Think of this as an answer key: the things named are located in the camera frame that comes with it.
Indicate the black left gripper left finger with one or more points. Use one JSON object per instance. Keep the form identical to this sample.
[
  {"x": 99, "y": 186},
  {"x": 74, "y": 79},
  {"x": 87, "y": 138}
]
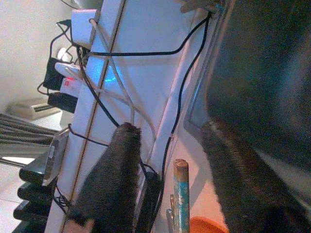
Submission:
[{"x": 111, "y": 174}]

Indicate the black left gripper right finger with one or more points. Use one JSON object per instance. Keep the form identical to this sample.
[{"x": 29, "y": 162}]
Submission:
[{"x": 243, "y": 182}]

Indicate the orange bowl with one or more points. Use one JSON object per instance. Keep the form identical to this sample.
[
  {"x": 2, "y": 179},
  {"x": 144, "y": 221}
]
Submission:
[{"x": 209, "y": 225}]

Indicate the wooden stick with blue band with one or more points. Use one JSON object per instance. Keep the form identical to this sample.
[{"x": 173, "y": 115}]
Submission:
[{"x": 181, "y": 194}]

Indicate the metal spoon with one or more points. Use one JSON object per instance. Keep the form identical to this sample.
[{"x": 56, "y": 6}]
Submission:
[{"x": 170, "y": 218}]

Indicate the black power adapter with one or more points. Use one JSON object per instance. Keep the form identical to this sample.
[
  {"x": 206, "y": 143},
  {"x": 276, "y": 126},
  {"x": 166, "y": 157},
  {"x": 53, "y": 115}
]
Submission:
[{"x": 150, "y": 194}]

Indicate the black ribbed object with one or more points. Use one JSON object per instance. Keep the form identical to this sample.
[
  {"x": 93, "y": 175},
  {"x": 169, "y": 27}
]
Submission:
[{"x": 31, "y": 194}]

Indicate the black box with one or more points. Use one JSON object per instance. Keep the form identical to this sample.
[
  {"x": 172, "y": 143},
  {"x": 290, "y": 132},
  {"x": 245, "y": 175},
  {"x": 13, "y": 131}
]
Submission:
[{"x": 62, "y": 102}]

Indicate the white power strip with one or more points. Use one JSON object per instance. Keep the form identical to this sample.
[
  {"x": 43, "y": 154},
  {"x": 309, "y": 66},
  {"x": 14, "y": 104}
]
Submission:
[{"x": 70, "y": 85}]

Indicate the beige device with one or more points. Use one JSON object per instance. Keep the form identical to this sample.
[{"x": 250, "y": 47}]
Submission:
[{"x": 24, "y": 109}]

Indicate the black plug adapter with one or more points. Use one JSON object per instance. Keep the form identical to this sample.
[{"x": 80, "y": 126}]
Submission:
[{"x": 53, "y": 72}]

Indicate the stainless steel sink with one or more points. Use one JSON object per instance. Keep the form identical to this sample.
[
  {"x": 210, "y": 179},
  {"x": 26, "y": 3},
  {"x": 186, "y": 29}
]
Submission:
[{"x": 255, "y": 60}]

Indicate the white box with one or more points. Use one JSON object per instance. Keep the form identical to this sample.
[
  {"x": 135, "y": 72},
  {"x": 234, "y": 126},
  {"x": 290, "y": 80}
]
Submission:
[{"x": 82, "y": 26}]

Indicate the grey metal bracket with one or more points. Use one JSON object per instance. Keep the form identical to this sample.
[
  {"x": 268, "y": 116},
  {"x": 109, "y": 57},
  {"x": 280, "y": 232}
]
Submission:
[{"x": 54, "y": 157}]

